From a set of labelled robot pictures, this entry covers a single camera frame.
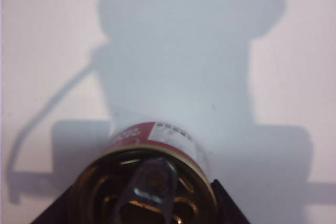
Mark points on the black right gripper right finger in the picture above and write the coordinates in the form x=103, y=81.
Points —
x=227, y=208

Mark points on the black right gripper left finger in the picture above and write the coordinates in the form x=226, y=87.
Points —
x=56, y=211

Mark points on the tomato can with pull tab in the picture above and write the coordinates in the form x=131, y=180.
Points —
x=147, y=182

